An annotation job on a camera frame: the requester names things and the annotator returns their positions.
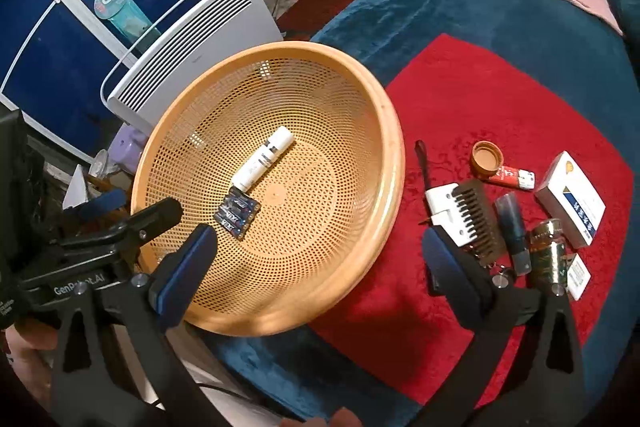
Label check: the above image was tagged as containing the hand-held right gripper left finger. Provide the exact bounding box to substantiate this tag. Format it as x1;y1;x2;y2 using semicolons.
50;223;221;427

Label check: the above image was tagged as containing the red floor rug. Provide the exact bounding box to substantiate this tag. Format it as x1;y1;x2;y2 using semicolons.
272;0;373;40

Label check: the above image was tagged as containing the glass bottle with metallic label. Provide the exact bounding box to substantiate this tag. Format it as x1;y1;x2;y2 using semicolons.
527;218;568;293

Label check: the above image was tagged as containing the dark blue cylinder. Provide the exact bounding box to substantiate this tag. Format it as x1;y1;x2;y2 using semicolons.
492;193;532;277

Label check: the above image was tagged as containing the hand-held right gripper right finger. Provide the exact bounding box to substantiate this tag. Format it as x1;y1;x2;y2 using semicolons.
415;227;601;427

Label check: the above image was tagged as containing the brown wooden comb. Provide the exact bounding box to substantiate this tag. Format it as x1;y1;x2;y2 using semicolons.
452;179;507;259

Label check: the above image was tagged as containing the white cardboard box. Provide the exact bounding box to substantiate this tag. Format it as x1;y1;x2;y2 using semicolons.
534;151;607;249

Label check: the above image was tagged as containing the orange bottle cap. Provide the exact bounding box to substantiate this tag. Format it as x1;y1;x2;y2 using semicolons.
471;141;503;180

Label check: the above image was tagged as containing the orange perforated plastic basket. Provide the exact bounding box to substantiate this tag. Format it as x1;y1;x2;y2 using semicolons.
130;41;406;337

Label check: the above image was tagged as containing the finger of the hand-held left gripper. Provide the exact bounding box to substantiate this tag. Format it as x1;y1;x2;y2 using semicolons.
60;198;184;258
62;188;127;224

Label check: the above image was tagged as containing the white charger plug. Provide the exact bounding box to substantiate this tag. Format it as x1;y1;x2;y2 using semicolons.
565;253;592;300

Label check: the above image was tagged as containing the purple plastic stool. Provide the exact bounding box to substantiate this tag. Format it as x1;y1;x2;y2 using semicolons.
107;122;151;180

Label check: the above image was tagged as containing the white cylindrical tube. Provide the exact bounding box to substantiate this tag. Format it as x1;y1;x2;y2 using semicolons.
231;126;293;192

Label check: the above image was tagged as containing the pack of dark batteries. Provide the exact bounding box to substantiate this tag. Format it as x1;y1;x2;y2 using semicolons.
212;187;262;242

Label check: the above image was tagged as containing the red mat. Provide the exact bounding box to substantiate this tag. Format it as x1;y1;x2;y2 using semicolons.
307;33;635;410

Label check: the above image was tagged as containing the white panel heater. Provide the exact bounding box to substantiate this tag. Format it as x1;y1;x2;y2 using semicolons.
100;0;286;135

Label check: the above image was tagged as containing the slim black stick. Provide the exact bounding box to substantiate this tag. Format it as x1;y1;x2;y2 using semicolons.
415;140;435;195

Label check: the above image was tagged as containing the white rectangular adapter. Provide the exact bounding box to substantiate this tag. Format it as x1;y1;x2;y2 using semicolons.
425;183;468;230

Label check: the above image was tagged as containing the small red tube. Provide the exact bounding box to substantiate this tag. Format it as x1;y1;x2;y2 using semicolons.
487;164;536;192

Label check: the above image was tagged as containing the teal tumbler with straw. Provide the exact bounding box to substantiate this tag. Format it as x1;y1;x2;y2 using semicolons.
90;0;161;42

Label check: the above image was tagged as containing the blue sliding door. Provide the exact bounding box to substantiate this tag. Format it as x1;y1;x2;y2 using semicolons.
0;0;266;162

